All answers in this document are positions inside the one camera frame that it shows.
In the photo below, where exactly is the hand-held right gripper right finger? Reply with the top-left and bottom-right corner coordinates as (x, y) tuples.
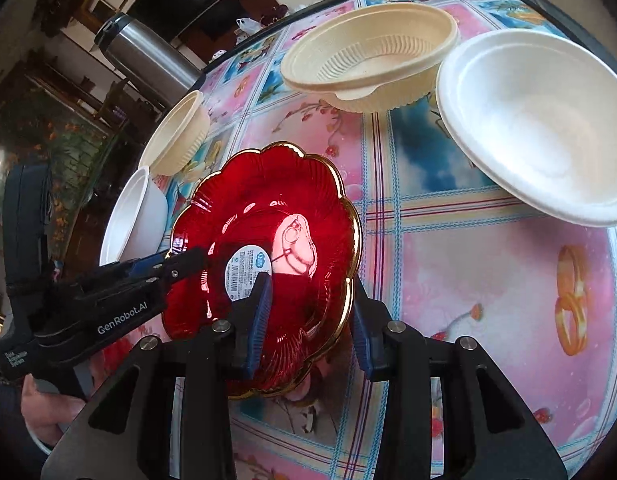
(351, 280), (579, 480)

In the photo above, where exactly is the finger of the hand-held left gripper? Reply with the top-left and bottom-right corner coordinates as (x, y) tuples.
(101, 254), (172, 281)
(83, 247), (209, 307)

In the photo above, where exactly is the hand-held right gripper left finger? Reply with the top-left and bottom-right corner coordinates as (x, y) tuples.
(41, 272), (274, 480)

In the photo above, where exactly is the white foam bowl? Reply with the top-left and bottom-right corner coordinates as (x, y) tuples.
(435, 29), (617, 228)
(99, 166), (168, 267)

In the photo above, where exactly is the red glass plate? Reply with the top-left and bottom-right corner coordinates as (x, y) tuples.
(161, 141), (363, 401)

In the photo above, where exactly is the cream plastic bowl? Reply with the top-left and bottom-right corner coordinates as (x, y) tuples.
(281, 2), (460, 114)
(138, 90), (212, 177)

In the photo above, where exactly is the person's left forearm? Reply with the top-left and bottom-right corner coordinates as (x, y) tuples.
(0, 375), (52, 471)

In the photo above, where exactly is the person's left hand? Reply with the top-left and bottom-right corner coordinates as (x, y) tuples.
(21, 377), (86, 448)

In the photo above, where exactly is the dark floral panel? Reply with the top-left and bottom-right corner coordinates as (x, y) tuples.
(0, 60), (126, 223)

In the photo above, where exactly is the stainless steel thermos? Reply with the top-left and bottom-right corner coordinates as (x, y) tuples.
(93, 12), (206, 106)

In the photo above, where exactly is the black television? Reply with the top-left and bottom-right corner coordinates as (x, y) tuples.
(128, 0), (262, 41)

